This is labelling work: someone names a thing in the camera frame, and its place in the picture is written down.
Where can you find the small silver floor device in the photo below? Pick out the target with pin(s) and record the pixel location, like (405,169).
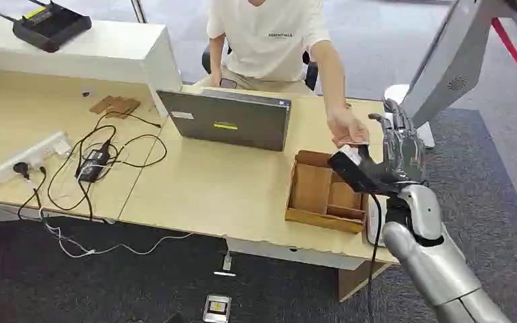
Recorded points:
(217,308)

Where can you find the black office chair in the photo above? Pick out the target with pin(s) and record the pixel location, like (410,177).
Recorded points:
(310,73)

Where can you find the white floor connector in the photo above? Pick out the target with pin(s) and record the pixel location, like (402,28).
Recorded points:
(226,265)

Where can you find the person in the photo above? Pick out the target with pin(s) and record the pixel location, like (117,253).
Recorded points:
(267,40)

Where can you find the wooden desk leg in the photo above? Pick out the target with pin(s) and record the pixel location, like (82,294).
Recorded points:
(359,278)

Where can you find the white desk shelf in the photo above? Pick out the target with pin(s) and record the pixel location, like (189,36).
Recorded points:
(107,53)

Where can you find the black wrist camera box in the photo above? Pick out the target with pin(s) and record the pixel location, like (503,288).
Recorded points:
(352,167)

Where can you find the brown wooden coasters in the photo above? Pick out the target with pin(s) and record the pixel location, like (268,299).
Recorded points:
(115,106)

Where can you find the dark smartphone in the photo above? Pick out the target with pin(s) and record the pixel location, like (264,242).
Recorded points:
(228,83)

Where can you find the white pad at desk edge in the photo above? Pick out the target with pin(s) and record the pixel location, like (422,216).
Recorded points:
(371,223)

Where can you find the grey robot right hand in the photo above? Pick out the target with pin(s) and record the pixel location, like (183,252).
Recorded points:
(403,154)

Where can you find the black power adapter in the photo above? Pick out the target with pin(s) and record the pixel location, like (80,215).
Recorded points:
(92,165)

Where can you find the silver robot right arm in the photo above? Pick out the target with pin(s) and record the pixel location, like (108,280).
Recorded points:
(437,263)

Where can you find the white power strip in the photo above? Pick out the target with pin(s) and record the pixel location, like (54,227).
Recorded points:
(31,156)

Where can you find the black router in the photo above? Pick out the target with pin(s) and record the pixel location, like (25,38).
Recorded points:
(49,24)

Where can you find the person's right hand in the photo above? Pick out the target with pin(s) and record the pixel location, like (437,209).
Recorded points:
(215,81)

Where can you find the grey monitor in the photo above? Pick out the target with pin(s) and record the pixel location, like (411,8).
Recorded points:
(457,58)

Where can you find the wooden card box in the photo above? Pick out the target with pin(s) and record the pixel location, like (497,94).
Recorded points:
(323,194)

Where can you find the grey laptop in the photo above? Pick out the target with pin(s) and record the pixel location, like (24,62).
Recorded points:
(227,120)

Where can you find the white monitor stand base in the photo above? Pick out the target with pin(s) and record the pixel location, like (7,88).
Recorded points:
(412,120)

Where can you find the person's left hand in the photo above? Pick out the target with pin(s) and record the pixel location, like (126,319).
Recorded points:
(345,125)

